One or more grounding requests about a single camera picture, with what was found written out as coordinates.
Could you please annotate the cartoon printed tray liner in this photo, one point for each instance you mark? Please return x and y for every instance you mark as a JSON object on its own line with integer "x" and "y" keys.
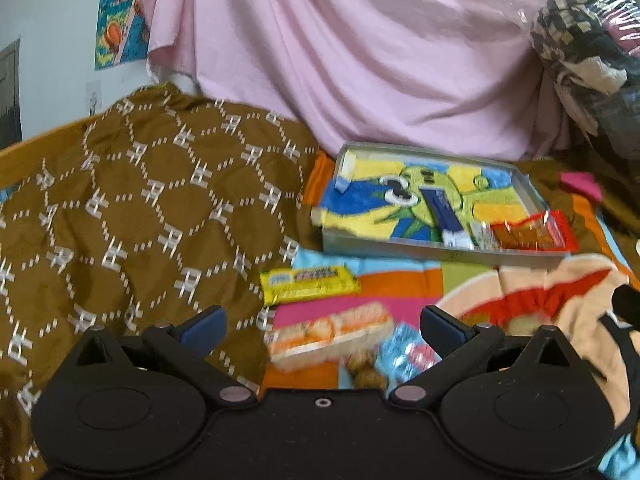
{"x": 360, "y": 205}

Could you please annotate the colourful wall poster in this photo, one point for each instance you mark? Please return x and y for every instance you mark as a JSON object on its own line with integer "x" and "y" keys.
{"x": 117, "y": 25}

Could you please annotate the clear cookie packet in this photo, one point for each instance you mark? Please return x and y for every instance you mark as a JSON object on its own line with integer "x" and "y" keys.
{"x": 365, "y": 372}

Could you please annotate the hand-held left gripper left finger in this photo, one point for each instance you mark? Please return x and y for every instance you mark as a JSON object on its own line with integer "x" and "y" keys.
{"x": 205, "y": 329}

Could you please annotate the dark wall picture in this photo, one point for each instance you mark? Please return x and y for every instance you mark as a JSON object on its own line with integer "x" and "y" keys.
{"x": 9, "y": 95}

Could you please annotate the colourful cartoon blanket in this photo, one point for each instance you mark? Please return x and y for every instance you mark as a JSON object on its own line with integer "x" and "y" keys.
{"x": 400, "y": 282}

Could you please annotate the dark blue white packet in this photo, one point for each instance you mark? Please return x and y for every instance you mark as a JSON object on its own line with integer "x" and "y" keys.
{"x": 445, "y": 215}

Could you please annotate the pink sheet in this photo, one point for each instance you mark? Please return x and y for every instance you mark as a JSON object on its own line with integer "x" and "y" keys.
{"x": 350, "y": 50}

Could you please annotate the yellow snack bar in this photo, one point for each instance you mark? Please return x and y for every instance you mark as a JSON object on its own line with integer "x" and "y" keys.
{"x": 310, "y": 285}

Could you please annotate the grey shallow tray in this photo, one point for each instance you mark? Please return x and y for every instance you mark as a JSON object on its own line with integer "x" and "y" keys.
{"x": 400, "y": 255}

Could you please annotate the plastic wrapped bundle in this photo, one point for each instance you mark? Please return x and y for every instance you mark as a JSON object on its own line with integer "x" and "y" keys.
{"x": 595, "y": 60}

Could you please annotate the small wall sticker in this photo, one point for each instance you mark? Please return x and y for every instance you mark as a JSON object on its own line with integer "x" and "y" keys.
{"x": 93, "y": 97}

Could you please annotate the red snack packet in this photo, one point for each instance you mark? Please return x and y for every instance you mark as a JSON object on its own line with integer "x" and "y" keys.
{"x": 530, "y": 235}

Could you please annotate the brown patterned blanket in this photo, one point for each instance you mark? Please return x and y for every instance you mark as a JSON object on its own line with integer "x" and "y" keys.
{"x": 125, "y": 210}

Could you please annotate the light blue pink packet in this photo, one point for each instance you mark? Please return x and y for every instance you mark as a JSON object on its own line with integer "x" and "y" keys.
{"x": 405, "y": 355}

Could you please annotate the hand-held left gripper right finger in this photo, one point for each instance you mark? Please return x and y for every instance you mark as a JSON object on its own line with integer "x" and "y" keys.
{"x": 442, "y": 329}

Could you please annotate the orange white cake packet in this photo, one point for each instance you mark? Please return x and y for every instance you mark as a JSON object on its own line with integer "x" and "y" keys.
{"x": 325, "y": 335}

